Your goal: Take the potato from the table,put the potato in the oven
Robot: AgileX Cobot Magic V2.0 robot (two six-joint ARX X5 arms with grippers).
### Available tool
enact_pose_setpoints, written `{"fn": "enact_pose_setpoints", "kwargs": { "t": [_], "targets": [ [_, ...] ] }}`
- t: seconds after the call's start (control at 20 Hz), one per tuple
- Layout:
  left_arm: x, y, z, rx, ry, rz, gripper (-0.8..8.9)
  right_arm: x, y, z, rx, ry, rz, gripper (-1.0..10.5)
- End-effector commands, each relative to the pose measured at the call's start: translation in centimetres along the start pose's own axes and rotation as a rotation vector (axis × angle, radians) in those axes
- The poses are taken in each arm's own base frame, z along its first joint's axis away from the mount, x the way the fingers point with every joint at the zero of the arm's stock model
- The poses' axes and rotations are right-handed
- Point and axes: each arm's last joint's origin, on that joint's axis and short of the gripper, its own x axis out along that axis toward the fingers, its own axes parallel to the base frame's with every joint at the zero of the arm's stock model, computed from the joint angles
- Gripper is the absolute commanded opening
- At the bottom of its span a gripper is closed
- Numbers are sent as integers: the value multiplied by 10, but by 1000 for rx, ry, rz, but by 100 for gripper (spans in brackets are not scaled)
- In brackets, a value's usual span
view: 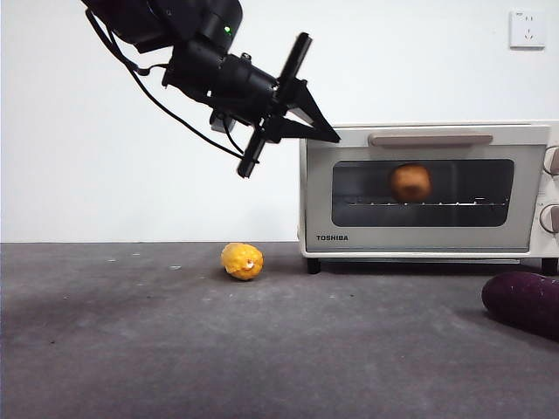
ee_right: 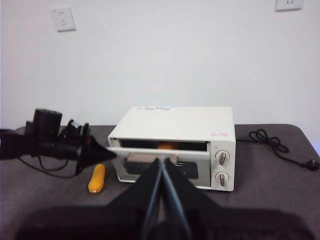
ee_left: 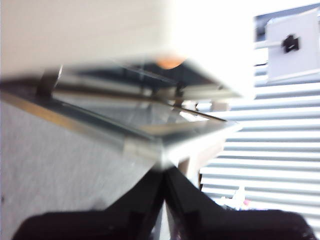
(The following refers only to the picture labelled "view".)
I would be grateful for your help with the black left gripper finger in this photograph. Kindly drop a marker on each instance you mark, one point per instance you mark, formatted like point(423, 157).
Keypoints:
point(297, 130)
point(305, 100)

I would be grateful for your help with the glass oven door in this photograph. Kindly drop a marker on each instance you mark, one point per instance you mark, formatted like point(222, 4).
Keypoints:
point(319, 196)

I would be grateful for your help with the brown potato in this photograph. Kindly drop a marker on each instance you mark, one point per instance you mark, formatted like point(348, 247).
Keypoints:
point(410, 182)

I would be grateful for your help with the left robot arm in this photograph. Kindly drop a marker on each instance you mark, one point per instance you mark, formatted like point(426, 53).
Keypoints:
point(196, 65)

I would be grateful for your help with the cream oven knob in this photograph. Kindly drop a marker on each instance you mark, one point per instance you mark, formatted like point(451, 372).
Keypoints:
point(551, 218)
point(554, 161)

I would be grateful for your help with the cream toaster oven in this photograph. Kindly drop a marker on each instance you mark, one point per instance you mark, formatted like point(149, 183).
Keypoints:
point(554, 192)

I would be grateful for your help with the yellow corn cob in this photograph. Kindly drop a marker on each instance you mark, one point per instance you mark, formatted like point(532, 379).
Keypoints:
point(240, 262)

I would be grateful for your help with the purple eggplant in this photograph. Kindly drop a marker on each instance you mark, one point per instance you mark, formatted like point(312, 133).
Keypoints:
point(519, 301)

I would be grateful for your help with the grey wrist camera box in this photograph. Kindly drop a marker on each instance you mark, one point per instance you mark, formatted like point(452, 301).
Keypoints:
point(218, 122)

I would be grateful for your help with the white wall socket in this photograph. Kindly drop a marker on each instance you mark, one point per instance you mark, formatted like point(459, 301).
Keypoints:
point(527, 30)

